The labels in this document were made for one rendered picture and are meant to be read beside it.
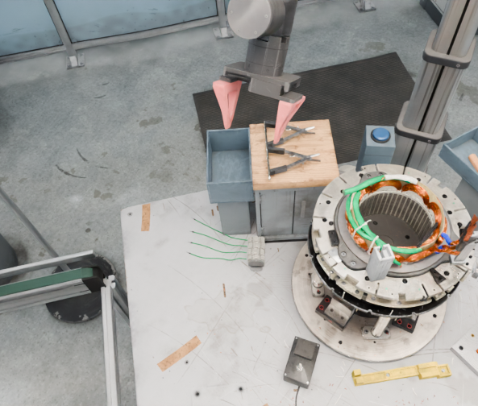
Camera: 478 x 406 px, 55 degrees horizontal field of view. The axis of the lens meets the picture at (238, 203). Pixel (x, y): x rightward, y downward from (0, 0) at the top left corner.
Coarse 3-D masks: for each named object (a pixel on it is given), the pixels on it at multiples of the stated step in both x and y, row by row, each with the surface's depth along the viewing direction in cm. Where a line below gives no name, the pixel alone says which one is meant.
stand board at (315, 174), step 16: (256, 128) 115; (272, 128) 114; (320, 128) 113; (256, 144) 112; (288, 144) 111; (304, 144) 111; (320, 144) 110; (256, 160) 109; (272, 160) 108; (288, 160) 108; (336, 160) 107; (256, 176) 106; (272, 176) 106; (288, 176) 106; (304, 176) 105; (320, 176) 105; (336, 176) 105
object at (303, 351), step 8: (296, 336) 109; (296, 344) 108; (304, 344) 107; (312, 344) 106; (296, 352) 106; (304, 352) 106; (312, 352) 105; (288, 360) 106; (296, 360) 106; (304, 360) 106; (312, 360) 105; (288, 368) 105; (296, 368) 105; (304, 368) 105; (312, 368) 104; (288, 376) 104; (296, 376) 104; (304, 376) 104; (296, 384) 106; (304, 384) 104
